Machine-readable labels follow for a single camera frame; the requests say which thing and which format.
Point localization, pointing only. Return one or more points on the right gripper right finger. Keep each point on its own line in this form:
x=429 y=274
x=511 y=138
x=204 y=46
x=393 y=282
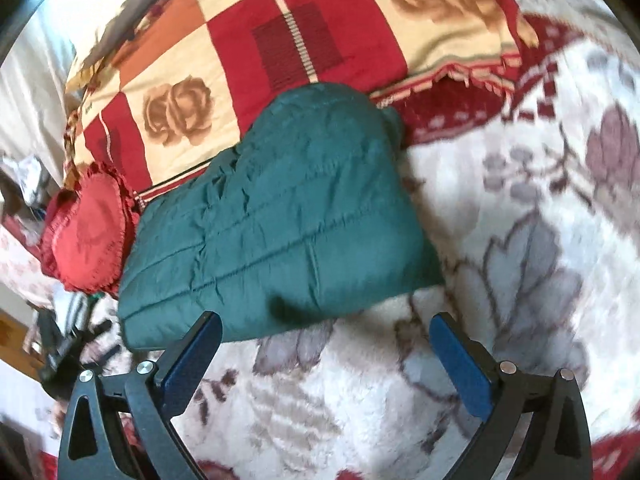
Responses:
x=557 y=443

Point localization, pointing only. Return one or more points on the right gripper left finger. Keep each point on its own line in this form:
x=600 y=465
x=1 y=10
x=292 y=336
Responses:
x=94 y=445

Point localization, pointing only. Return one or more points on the green quilted puffer jacket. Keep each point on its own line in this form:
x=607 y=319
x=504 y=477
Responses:
x=304 y=220

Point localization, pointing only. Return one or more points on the red heart-shaped ruffled pillow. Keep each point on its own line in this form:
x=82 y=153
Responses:
x=89 y=231

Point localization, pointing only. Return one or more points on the white floral bed blanket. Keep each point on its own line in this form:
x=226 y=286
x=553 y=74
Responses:
x=531 y=200

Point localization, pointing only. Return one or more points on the grey quilted bedspread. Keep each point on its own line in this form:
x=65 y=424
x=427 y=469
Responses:
x=33 y=104

